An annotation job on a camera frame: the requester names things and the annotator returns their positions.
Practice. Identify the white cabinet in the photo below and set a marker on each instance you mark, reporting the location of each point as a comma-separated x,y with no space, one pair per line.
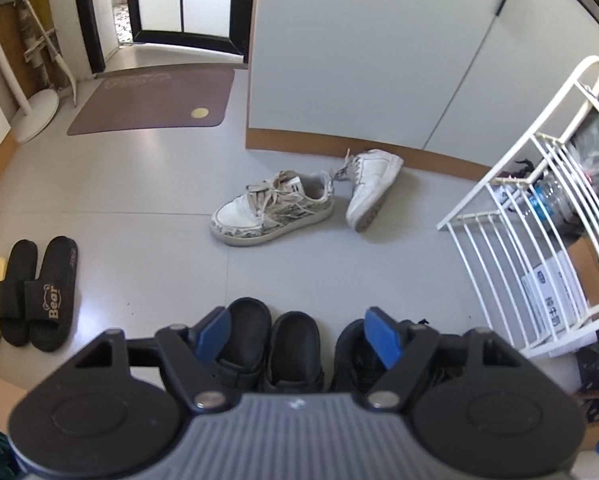
379,60

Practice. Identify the beige patterned lace-up sneaker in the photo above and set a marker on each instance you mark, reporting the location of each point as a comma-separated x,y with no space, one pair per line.
274,210
372,185

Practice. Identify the white mop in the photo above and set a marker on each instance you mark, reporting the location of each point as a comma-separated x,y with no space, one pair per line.
44,45

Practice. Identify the black slide sandal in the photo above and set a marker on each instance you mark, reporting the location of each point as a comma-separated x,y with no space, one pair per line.
52,300
17,290

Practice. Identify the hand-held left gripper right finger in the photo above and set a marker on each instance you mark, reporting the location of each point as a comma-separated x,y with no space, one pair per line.
384,337

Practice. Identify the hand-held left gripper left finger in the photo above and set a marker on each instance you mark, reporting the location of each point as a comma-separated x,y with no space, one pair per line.
214,332

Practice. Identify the white slatted shoe rack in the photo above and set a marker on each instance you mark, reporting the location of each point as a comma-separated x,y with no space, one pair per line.
509,240

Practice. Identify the white printed carton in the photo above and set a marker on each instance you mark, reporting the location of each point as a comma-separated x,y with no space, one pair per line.
554,300

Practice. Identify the clear plastic water bottle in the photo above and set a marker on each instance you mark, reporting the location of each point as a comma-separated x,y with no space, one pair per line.
554,200

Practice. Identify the brown doormat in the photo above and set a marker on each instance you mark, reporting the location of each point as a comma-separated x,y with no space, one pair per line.
149,102

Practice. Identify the white standing fan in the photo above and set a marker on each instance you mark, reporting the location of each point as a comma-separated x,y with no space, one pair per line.
9,75

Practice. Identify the black-framed glass door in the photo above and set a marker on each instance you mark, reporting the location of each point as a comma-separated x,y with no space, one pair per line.
189,0

